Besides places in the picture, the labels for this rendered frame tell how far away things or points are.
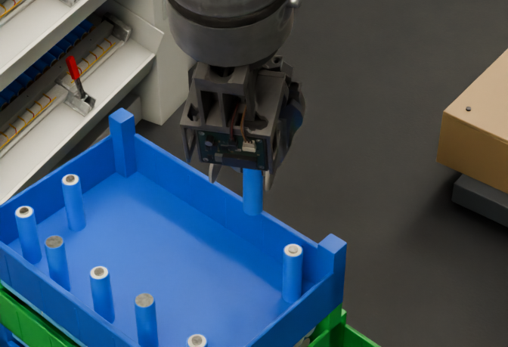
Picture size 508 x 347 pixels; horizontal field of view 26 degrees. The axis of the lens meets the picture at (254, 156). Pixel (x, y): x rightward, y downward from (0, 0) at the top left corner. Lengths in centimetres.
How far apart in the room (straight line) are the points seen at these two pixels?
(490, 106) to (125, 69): 57
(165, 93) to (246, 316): 88
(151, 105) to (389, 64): 46
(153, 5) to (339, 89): 41
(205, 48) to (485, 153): 97
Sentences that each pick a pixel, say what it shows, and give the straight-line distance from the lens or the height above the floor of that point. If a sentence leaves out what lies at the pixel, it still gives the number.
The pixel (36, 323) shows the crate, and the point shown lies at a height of 37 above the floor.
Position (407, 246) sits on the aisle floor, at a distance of 169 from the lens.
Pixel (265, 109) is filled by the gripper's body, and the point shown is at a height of 67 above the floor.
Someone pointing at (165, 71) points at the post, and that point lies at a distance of 185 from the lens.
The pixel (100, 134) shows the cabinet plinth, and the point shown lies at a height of 5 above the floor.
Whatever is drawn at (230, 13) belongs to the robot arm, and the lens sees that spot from 73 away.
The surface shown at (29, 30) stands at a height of 35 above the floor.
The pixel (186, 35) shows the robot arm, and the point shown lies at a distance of 77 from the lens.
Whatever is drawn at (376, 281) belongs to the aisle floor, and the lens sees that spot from 163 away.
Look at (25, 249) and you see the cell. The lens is 110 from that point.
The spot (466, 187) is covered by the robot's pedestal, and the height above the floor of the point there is 6.
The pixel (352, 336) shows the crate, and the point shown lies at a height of 4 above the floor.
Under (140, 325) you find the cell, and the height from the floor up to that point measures 44.
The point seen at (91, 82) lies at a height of 16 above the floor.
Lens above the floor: 119
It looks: 41 degrees down
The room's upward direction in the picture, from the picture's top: straight up
